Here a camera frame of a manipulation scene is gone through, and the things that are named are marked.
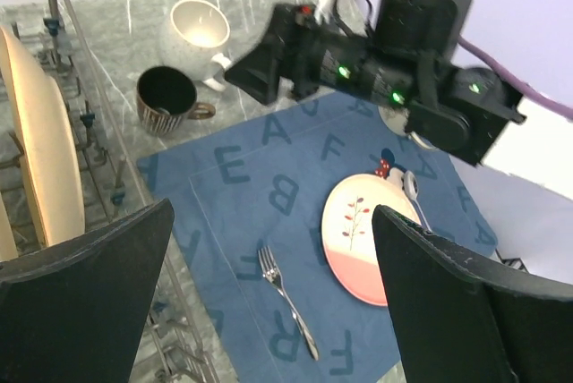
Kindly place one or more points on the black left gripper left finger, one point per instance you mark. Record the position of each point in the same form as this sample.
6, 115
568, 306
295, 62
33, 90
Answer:
75, 311

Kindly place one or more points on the white strawberry pattern plate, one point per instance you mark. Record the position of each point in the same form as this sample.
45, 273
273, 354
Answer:
8, 249

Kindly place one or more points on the white ceramic mug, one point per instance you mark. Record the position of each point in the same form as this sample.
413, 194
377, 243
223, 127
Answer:
193, 39

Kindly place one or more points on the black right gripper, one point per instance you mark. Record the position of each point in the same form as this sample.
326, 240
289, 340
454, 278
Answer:
308, 54

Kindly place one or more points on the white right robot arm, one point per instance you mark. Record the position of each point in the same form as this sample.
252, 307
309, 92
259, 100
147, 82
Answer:
402, 60

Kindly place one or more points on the blue letter pattern cloth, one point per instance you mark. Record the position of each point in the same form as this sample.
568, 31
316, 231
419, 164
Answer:
265, 182

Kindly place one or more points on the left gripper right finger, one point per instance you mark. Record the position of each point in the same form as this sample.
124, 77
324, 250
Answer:
461, 317

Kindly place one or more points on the beige plate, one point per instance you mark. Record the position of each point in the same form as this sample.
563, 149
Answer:
49, 164

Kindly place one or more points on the silver fork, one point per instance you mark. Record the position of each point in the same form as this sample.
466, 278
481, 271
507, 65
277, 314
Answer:
271, 272

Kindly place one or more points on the dark brown metal cup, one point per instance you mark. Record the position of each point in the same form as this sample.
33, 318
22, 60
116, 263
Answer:
165, 98

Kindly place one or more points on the pink and cream plate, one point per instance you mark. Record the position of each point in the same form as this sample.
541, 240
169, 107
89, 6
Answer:
346, 232

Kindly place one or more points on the floral mug green inside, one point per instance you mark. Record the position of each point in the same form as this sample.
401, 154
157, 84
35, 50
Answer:
396, 120

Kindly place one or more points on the silver spoon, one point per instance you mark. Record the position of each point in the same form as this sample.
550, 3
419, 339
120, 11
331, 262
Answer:
396, 174

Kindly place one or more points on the metal wire dish rack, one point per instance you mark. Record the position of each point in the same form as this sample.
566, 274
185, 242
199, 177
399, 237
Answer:
179, 341

